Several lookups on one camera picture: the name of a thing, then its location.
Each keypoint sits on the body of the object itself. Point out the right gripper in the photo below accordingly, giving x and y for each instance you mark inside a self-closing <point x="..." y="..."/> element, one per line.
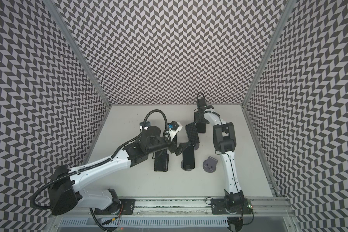
<point x="200" y="116"/>

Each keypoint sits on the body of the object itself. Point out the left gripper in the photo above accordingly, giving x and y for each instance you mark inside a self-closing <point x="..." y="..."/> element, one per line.
<point x="182" y="146"/>

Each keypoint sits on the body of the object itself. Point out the phone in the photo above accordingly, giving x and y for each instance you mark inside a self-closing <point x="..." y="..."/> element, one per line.
<point x="161" y="161"/>
<point x="142" y="126"/>
<point x="201" y="127"/>
<point x="192" y="133"/>
<point x="189" y="158"/>

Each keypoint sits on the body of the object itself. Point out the grey stand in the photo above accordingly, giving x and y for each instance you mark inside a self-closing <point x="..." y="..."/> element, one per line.
<point x="210" y="165"/>
<point x="195" y="146"/>
<point x="182" y="167"/>

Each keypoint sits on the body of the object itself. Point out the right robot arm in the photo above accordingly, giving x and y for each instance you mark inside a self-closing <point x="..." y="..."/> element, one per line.
<point x="224" y="141"/>

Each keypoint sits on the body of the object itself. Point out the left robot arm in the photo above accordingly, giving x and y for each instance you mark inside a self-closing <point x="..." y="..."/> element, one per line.
<point x="68" y="188"/>

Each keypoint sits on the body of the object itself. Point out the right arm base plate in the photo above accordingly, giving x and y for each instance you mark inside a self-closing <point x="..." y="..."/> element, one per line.
<point x="218" y="207"/>

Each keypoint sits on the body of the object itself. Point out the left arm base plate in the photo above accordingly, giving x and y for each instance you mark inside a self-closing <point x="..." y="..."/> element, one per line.
<point x="124" y="207"/>

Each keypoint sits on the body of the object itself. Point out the aluminium mounting rail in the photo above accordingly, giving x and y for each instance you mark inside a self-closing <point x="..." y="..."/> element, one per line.
<point x="201" y="207"/>

